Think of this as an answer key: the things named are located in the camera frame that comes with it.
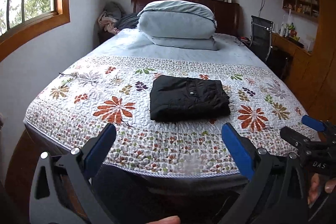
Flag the black pants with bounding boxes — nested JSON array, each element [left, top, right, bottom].
[[150, 75, 231, 123]]

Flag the right hand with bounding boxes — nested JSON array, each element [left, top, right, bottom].
[[307, 173, 336, 206]]

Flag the floral quilted bedspread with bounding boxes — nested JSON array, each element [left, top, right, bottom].
[[25, 55, 318, 178]]

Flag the wooden desk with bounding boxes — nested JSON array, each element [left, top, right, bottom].
[[272, 34, 335, 113]]

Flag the pile of clothes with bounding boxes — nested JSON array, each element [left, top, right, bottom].
[[97, 2, 139, 35]]

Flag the light blue pillow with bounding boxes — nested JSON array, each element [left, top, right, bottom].
[[142, 32, 220, 51]]

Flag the black office chair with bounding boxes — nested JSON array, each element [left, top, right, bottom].
[[248, 15, 274, 63]]

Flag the light blue bed sheet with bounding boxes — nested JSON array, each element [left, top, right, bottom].
[[91, 29, 268, 69]]

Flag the dark wooden headboard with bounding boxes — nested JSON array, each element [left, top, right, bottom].
[[131, 0, 240, 36]]

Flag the left hand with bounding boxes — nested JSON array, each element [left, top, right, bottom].
[[147, 215, 181, 224]]

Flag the light blue folded duvet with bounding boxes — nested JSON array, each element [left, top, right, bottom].
[[138, 0, 217, 39]]

